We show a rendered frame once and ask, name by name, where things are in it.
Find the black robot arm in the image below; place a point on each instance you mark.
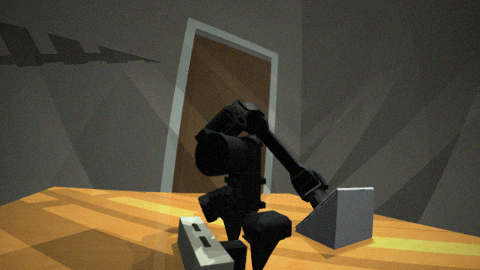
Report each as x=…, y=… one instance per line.
x=219, y=152

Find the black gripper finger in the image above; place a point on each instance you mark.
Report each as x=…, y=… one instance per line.
x=233, y=225
x=260, y=253

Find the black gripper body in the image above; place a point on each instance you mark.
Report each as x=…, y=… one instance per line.
x=263, y=226

